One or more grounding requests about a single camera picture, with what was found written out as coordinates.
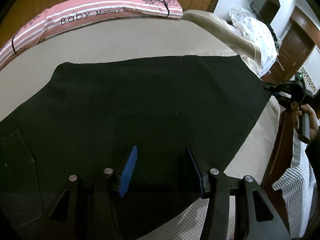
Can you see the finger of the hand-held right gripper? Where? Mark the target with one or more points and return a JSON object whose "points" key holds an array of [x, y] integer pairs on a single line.
{"points": [[277, 87], [285, 100]]}

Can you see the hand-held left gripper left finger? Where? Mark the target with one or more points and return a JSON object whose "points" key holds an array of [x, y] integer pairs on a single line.
{"points": [[128, 172]]}

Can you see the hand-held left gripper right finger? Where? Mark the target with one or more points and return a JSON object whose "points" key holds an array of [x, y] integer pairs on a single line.
{"points": [[195, 173]]}

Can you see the black pants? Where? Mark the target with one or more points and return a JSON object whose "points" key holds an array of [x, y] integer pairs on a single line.
{"points": [[125, 100]]}

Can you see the person's right hand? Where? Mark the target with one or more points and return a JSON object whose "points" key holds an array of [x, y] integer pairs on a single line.
{"points": [[313, 125]]}

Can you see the white lattice radiator cover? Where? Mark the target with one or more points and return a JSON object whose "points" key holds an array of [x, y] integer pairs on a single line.
{"points": [[312, 67]]}

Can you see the wooden door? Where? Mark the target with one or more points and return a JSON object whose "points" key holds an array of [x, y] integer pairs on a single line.
{"points": [[295, 45]]}

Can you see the white dotted cloth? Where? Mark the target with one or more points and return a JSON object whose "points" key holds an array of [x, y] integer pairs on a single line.
{"points": [[255, 35]]}

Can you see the grey striped cloth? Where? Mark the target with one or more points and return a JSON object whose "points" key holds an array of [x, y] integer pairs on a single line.
{"points": [[295, 187]]}

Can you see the grey textured bed mat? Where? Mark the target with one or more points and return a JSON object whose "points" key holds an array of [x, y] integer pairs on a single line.
{"points": [[100, 42]]}

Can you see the pink striped pillow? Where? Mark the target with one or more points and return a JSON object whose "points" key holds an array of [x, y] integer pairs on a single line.
{"points": [[100, 12]]}

